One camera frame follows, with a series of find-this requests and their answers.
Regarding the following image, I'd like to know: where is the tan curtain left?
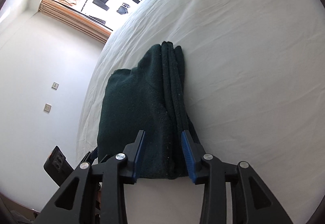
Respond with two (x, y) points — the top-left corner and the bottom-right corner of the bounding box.
(39, 0), (111, 43)

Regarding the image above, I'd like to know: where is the black camera box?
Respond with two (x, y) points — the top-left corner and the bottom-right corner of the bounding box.
(43, 146), (74, 187)

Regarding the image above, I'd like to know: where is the dark green knit garment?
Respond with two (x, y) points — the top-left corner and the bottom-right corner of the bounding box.
(97, 42), (199, 180)

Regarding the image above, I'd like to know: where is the upper wall socket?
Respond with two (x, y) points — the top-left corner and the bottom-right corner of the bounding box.
(52, 82), (59, 90)

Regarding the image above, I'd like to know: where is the white bed sheet mattress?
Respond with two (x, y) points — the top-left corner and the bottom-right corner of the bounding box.
(76, 0), (324, 223)

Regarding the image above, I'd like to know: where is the lower wall socket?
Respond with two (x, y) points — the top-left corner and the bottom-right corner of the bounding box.
(43, 103), (52, 113)

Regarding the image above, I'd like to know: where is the wall socket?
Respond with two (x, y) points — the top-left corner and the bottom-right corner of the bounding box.
(43, 103), (52, 113)
(52, 82), (59, 90)

